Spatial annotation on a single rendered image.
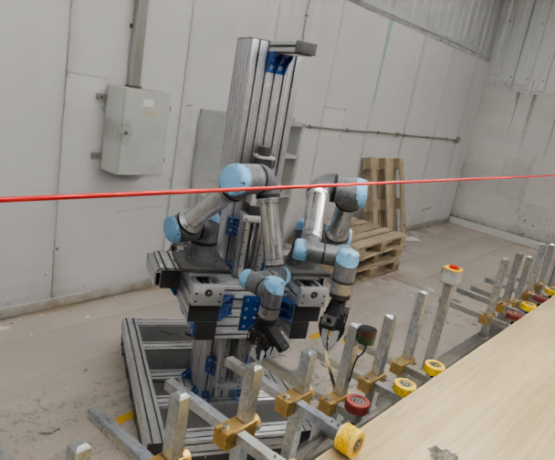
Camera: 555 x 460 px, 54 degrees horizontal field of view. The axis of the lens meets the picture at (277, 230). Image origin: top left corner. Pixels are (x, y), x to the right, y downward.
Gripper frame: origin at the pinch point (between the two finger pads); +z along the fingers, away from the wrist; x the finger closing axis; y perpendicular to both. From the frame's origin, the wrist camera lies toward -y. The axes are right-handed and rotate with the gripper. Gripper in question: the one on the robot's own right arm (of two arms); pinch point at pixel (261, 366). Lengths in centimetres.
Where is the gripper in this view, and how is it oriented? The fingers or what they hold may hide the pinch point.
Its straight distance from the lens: 212.6
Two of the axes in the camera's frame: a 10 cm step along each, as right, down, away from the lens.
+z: -2.0, 9.4, 2.8
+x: -6.5, 0.9, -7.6
